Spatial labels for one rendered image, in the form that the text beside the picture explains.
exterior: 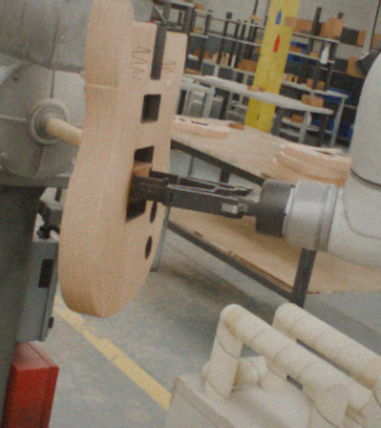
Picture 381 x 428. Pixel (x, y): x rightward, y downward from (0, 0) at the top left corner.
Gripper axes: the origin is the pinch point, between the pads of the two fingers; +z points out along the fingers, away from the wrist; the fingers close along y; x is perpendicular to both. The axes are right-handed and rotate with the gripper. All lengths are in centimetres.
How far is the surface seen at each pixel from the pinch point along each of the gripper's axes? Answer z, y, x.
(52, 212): 37, 64, -21
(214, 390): -17.2, -20.1, -18.7
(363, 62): -25, 64, 23
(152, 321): 60, 286, -115
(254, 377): -21.0, -15.3, -17.9
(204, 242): 44, 310, -74
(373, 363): -33.6, -23.9, -10.2
